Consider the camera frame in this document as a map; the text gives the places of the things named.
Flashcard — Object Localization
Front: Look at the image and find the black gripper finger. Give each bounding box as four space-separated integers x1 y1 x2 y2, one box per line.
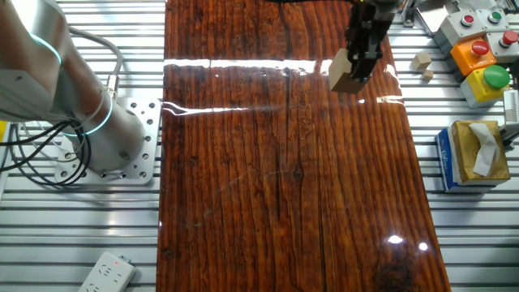
351 38 384 82
345 34 359 62

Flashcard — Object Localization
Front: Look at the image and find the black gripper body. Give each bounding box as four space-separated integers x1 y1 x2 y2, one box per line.
346 0 392 41

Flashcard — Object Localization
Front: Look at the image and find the grey box red button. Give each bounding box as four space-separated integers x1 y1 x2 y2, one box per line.
432 10 483 58
485 30 519 64

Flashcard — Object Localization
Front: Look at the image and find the orange box red button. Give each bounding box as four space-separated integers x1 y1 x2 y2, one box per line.
449 36 498 78

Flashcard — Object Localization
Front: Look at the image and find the yellow box green button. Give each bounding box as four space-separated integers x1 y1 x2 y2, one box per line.
460 64 512 110

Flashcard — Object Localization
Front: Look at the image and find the blue white tissue pack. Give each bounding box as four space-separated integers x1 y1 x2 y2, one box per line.
435 127 506 194

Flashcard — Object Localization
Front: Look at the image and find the grey box green button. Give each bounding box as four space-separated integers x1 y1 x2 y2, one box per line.
474 7 506 34

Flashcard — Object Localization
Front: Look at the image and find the gold tissue box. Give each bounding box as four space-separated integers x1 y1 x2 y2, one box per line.
450 119 512 187

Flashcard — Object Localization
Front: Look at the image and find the glossy wood grain mat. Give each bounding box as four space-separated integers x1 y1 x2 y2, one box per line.
156 0 452 292

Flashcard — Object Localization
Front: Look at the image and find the white tissue sheet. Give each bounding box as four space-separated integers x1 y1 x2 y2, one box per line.
468 122 502 178

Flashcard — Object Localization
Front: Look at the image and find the white power strip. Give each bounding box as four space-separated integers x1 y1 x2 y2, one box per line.
77 251 138 292

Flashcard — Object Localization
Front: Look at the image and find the small metal bracket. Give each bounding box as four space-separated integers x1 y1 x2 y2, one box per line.
400 0 419 28

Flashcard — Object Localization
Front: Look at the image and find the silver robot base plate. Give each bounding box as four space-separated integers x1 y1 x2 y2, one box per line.
54 97 162 187

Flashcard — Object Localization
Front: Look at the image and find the grey cable with metal plug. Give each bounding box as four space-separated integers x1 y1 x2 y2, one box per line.
66 24 125 101

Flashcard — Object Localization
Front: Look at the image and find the black cable bundle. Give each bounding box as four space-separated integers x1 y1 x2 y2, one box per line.
0 119 92 187

